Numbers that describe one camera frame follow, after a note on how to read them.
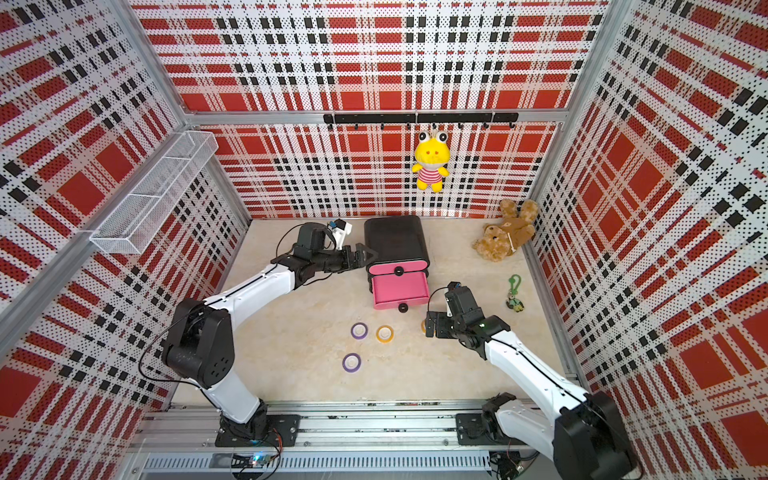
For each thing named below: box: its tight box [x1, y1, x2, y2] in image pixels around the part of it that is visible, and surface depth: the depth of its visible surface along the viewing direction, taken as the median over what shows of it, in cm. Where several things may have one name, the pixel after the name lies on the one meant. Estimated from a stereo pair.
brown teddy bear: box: [472, 199, 539, 263], surface depth 107 cm
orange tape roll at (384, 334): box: [376, 325, 394, 344], surface depth 92 cm
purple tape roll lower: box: [342, 352, 362, 373], surface depth 87 cm
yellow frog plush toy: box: [411, 130, 451, 193], surface depth 95 cm
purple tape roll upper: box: [350, 322, 369, 341], surface depth 92 cm
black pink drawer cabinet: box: [365, 215, 430, 312], surface depth 92 cm
